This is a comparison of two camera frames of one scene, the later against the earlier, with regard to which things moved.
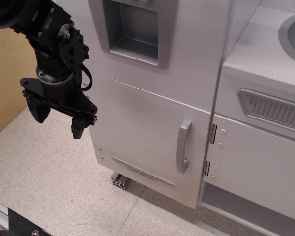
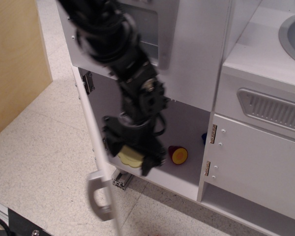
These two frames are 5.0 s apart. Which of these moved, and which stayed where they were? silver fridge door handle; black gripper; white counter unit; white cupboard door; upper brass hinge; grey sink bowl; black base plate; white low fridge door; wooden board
Moved: black gripper; silver fridge door handle; white low fridge door
Stayed: grey sink bowl; white cupboard door; upper brass hinge; white counter unit; wooden board; black base plate
